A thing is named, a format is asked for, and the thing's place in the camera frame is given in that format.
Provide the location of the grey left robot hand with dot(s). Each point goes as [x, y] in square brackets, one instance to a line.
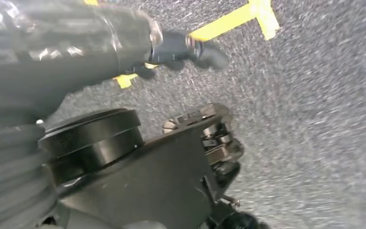
[44, 63]

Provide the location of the black robot body joint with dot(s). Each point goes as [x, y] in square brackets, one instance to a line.
[138, 177]

